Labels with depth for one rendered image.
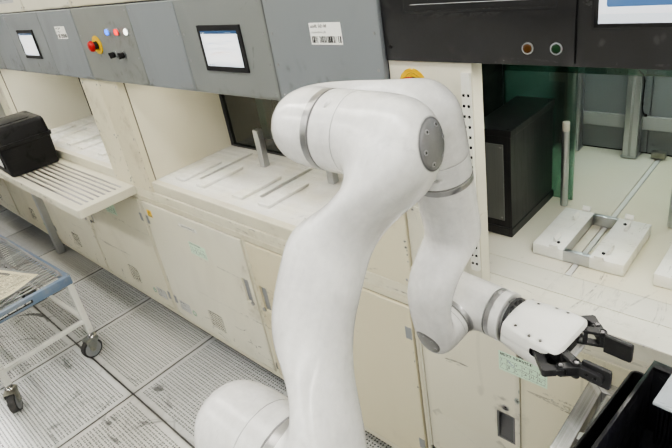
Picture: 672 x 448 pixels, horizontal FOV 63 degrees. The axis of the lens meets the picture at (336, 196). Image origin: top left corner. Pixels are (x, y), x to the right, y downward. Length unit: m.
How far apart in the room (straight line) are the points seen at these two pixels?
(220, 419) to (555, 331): 0.50
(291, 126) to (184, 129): 1.83
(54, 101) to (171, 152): 1.51
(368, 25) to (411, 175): 0.68
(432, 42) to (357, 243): 0.62
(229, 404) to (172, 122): 1.83
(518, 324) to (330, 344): 0.38
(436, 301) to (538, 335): 0.16
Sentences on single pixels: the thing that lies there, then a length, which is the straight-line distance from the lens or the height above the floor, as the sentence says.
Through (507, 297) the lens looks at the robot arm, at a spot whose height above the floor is 1.10.
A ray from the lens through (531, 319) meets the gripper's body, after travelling 0.91.
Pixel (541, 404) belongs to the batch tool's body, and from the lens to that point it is 1.46.
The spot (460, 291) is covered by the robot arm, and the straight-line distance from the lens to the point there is 0.95.
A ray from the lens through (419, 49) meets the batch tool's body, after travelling 1.15.
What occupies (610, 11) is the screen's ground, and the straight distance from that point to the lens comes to 0.97.
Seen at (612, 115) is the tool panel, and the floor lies 0.99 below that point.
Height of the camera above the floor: 1.66
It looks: 26 degrees down
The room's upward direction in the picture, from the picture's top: 10 degrees counter-clockwise
